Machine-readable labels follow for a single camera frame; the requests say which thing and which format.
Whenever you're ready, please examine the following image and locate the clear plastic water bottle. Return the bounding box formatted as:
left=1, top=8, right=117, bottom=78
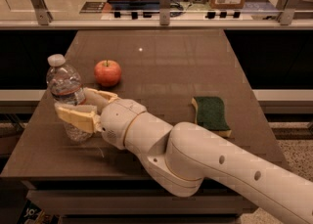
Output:
left=45, top=53, right=94, bottom=143

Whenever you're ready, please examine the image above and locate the metal rail bracket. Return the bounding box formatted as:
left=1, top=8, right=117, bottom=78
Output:
left=159, top=0, right=170, bottom=25
left=276, top=0, right=300, bottom=25
left=30, top=0, right=53, bottom=25

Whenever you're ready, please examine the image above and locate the red apple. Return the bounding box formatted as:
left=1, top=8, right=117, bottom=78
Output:
left=94, top=60, right=121, bottom=87

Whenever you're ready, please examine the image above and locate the grey table drawer front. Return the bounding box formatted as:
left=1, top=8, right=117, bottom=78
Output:
left=27, top=190, right=257, bottom=215

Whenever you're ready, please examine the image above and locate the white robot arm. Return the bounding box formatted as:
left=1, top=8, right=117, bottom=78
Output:
left=55, top=88, right=313, bottom=224

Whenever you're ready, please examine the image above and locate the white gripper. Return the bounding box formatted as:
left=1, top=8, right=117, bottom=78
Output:
left=55, top=87, right=147, bottom=150

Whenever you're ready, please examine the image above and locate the left metal rail bracket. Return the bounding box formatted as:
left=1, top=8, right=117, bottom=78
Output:
left=30, top=0, right=53, bottom=25

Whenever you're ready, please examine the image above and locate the right metal rail bracket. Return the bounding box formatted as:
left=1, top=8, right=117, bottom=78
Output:
left=276, top=0, right=300, bottom=25

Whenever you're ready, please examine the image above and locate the green yellow sponge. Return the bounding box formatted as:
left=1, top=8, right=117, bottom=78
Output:
left=192, top=97, right=232, bottom=138

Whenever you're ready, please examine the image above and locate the middle metal rail bracket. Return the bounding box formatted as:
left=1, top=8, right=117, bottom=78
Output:
left=159, top=0, right=170, bottom=25

